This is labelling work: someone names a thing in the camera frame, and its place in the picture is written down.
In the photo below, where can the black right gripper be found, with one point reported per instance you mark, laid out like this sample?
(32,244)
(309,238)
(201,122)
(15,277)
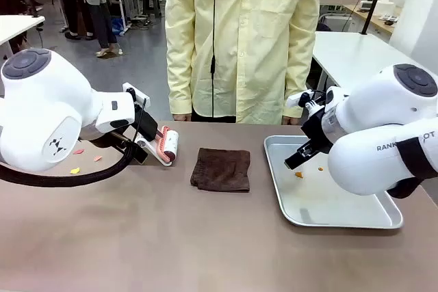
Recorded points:
(318,128)

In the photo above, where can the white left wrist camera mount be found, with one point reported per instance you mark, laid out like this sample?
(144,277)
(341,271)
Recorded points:
(137,93)

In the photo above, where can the large white table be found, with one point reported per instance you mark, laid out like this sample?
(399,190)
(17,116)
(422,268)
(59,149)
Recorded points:
(369,52)

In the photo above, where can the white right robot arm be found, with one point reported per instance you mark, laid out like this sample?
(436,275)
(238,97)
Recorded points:
(373,107)

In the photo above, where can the blue bag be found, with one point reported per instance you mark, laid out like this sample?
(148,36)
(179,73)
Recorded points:
(117,27)

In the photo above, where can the white tissue box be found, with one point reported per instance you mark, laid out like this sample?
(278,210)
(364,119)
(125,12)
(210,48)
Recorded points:
(386,3)

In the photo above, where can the silver metal tray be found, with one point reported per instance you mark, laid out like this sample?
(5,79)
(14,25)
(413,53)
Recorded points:
(318,199)

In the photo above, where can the yellow paper scrap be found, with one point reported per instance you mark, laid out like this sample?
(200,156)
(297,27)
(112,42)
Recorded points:
(75,170)

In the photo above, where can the white folding stand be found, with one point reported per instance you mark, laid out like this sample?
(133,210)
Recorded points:
(150,145)

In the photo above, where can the pink paper scrap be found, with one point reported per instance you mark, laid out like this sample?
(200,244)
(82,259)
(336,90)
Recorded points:
(98,158)
(79,151)

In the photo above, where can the brown towel cloth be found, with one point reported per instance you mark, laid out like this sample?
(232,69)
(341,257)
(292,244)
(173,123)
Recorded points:
(220,170)

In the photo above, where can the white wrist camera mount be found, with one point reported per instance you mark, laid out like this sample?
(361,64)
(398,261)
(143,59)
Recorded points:
(294,100)
(137,93)

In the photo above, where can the person's right hand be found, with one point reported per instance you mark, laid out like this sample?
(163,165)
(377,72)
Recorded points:
(183,117)

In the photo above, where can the person in yellow shirt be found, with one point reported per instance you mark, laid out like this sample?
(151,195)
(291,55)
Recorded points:
(246,49)

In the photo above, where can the person's left hand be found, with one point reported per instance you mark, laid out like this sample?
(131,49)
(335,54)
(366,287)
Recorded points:
(290,120)

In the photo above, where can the wooden workbench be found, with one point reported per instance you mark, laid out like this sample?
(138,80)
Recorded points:
(373,18)

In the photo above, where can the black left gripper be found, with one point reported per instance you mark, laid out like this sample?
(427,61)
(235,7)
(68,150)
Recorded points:
(125,138)

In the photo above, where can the large orange crumb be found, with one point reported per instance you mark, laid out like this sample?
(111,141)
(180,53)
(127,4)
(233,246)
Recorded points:
(299,175)

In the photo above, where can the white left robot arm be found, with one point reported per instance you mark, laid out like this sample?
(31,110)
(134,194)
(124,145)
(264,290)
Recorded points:
(41,107)

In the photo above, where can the bystander in black trousers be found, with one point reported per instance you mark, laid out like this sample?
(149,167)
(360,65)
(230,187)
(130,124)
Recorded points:
(73,4)

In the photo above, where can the pink and white lint roller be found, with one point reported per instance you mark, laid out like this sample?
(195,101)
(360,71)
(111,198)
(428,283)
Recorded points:
(171,145)

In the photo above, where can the small white table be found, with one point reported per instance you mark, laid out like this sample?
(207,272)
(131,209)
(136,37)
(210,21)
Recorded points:
(17,25)

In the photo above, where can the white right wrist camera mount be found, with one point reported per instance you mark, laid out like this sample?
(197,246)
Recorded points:
(294,100)

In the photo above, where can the bystander in pale top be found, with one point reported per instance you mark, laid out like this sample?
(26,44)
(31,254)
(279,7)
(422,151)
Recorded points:
(99,4)

